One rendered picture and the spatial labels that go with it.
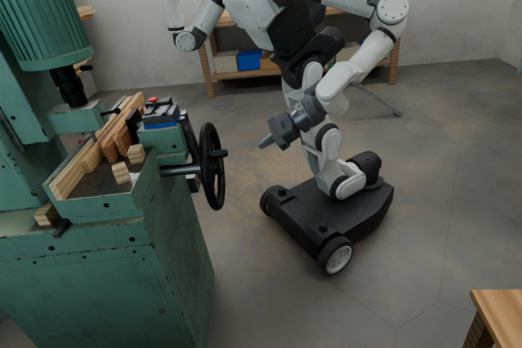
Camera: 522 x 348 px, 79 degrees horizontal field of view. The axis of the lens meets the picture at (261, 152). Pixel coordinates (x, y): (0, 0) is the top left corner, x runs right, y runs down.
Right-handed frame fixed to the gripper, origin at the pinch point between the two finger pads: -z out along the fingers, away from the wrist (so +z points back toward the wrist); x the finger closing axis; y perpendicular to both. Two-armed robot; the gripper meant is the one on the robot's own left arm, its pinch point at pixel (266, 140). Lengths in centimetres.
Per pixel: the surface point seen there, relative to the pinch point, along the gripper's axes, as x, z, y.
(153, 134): 11.4, -27.8, 18.7
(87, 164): 4, -43, 29
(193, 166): 4.4, -25.2, 4.8
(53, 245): -11, -63, 24
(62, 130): 13, -45, 37
